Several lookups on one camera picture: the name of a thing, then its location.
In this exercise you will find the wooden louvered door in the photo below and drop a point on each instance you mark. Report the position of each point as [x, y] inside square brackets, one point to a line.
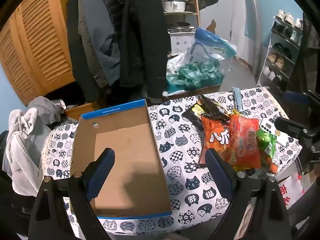
[34, 48]

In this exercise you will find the red orange snack bag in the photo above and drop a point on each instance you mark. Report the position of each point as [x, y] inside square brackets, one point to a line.
[243, 148]

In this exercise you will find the white red paper sign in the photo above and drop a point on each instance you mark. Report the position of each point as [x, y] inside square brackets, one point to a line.
[291, 189]

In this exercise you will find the grey fleece clothing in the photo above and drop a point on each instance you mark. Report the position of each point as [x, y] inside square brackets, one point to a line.
[27, 133]

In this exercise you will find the orange octopus chip bag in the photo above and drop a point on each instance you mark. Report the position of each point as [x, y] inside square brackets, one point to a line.
[216, 136]

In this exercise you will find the green snack bag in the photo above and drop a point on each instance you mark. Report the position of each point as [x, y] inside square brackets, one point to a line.
[267, 149]

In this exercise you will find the white appliance with pot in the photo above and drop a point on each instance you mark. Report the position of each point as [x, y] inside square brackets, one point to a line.
[182, 36]

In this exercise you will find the shoe rack with shoes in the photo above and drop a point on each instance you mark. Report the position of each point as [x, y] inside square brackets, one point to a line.
[282, 51]

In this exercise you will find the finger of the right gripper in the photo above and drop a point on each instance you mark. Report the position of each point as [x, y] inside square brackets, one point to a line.
[293, 129]

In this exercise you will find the blue white plastic bag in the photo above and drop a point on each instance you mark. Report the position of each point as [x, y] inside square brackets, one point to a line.
[209, 46]

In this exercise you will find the black noodle snack bag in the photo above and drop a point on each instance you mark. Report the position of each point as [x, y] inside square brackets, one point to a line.
[209, 108]

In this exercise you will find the teal box with tissue paper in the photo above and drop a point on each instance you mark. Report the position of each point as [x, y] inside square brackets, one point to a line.
[194, 76]

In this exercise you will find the blue cardboard shoe box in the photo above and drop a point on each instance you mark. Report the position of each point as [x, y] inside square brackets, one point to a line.
[136, 186]

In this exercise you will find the silver blue snack bar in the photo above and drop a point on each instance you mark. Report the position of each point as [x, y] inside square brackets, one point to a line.
[237, 99]

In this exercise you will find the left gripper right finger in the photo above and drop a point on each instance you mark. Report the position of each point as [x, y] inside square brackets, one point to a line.
[236, 189]

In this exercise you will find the dark hanging jackets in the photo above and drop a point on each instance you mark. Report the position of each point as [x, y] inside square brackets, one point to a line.
[119, 49]

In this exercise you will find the cat pattern tablecloth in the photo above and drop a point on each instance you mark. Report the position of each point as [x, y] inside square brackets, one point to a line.
[194, 197]

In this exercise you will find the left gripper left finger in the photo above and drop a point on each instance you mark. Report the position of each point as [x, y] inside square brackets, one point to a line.
[84, 187]

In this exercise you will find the wooden shelf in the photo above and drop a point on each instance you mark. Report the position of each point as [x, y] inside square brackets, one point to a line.
[185, 12]

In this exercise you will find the white cooking pot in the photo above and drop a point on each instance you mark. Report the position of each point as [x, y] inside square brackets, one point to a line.
[174, 6]

